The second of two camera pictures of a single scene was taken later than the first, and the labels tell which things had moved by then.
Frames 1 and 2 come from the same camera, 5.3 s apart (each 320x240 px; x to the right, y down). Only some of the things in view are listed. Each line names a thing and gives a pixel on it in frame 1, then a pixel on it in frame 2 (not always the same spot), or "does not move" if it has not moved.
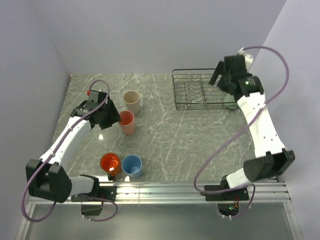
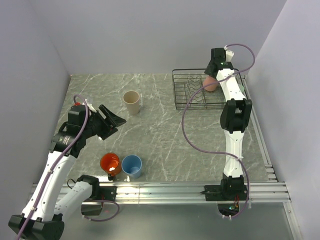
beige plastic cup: x=131 y=98 does not move
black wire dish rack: x=192 y=91 does not move
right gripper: x=219 y=71 -> x=207 y=71
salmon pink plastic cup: x=127 y=122 -> x=209 y=80
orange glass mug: x=110 y=163 does not move
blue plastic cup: x=131 y=165 does not move
